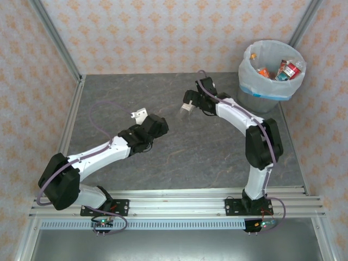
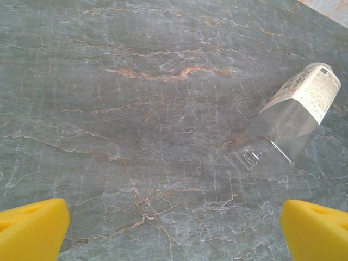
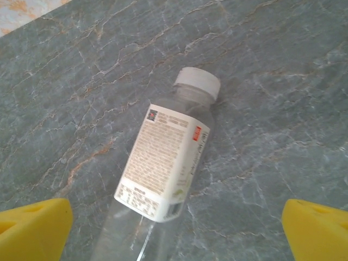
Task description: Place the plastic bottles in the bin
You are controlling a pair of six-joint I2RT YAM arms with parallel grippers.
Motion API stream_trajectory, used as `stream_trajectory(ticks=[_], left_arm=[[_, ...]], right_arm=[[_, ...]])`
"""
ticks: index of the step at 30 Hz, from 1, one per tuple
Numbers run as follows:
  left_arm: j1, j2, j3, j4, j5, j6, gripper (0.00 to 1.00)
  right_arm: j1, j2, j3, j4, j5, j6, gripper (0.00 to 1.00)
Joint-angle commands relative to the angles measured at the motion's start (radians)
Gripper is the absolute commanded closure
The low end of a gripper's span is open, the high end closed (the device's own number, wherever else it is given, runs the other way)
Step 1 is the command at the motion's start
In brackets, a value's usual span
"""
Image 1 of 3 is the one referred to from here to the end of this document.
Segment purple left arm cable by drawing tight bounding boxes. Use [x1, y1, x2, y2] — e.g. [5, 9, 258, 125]
[36, 100, 129, 237]

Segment grey metal lower panel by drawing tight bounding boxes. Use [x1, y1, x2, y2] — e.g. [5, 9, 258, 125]
[15, 217, 335, 261]

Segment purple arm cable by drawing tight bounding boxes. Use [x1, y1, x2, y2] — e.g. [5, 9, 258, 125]
[36, 100, 129, 237]
[197, 70, 287, 235]

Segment white-lined trash bin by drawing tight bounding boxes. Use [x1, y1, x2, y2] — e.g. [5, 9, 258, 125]
[238, 40, 307, 101]

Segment aluminium mounting rail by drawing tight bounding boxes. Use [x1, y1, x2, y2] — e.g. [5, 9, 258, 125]
[29, 187, 326, 218]

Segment red label clear bottle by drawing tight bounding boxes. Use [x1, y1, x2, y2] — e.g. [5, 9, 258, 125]
[284, 60, 305, 80]

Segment aluminium frame post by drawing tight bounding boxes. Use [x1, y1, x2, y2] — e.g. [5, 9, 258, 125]
[28, 0, 84, 84]
[288, 0, 324, 47]

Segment right circuit board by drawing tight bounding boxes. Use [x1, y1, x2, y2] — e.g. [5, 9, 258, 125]
[254, 220, 277, 228]

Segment white label clear bottle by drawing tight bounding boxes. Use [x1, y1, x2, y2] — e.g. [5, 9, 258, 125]
[178, 102, 195, 119]

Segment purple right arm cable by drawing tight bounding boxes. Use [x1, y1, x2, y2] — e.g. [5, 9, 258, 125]
[197, 70, 287, 235]

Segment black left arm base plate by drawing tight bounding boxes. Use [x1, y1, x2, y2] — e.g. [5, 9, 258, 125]
[80, 199, 130, 217]

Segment orange label plastic bottle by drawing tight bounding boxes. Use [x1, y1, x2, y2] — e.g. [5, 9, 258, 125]
[249, 53, 270, 78]

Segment circuit board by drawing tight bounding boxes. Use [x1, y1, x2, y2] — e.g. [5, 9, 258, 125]
[254, 220, 277, 228]
[91, 219, 114, 228]

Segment left circuit board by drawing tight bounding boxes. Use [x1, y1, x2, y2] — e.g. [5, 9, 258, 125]
[91, 219, 114, 228]

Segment slotted grey cable duct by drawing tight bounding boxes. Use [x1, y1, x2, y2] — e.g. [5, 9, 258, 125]
[40, 220, 247, 231]

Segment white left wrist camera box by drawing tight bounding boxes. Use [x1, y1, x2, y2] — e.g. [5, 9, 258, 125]
[130, 108, 148, 125]

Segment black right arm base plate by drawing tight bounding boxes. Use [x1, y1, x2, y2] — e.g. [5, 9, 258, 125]
[225, 197, 274, 217]

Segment aluminium table side rail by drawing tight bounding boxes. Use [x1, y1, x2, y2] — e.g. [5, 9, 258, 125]
[277, 103, 310, 196]
[43, 76, 86, 196]

